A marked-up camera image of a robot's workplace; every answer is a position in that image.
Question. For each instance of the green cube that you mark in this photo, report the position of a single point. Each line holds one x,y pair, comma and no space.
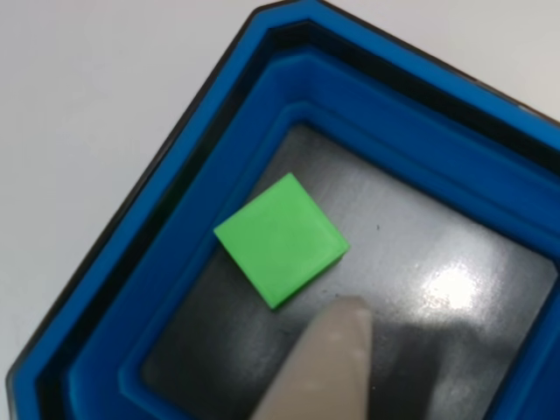
282,240

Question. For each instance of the blue square box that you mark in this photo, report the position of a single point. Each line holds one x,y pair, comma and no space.
245,153

